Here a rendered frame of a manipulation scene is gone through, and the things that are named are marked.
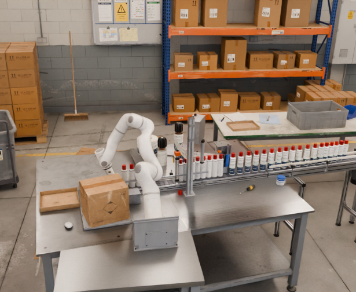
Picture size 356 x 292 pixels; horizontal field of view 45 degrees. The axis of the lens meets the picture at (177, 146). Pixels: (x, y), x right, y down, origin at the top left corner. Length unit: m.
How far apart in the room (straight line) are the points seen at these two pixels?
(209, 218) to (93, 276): 1.01
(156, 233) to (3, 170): 2.93
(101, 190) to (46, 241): 0.50
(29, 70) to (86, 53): 1.62
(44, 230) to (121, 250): 0.62
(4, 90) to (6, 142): 1.47
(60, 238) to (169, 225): 0.78
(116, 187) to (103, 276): 0.67
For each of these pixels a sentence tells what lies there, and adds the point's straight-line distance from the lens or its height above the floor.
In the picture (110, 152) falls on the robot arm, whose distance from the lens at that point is 3.35.
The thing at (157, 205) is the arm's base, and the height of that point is 1.08.
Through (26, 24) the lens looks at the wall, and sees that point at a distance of 7.90.
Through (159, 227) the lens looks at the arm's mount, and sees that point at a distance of 2.90.
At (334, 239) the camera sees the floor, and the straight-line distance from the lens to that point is 4.83.
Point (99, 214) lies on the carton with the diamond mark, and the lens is 3.17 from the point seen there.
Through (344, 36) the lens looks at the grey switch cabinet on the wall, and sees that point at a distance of 8.44.
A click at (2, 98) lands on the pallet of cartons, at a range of 6.68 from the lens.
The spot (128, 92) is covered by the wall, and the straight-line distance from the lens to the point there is 8.03.
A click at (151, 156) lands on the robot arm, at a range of 3.11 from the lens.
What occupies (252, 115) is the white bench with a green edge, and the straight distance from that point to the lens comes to 5.60.
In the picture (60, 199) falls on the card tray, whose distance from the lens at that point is 3.62.
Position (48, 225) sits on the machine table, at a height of 0.83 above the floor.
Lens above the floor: 2.64
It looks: 24 degrees down
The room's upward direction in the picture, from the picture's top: 1 degrees clockwise
